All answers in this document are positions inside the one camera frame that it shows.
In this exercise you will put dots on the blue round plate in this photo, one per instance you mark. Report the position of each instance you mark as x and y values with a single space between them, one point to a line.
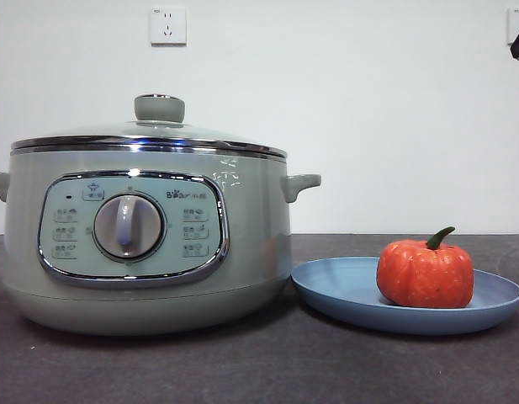
339 286

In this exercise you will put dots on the pale green electric steamer pot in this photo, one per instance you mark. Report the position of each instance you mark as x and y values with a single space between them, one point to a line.
250 235

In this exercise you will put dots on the white wall socket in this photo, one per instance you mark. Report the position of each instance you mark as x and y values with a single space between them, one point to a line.
516 19
167 25

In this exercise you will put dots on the small orange pumpkin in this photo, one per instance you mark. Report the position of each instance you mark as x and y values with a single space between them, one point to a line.
423 273

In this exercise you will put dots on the glass lid with green knob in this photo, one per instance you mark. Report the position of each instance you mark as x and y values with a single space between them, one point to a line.
158 108

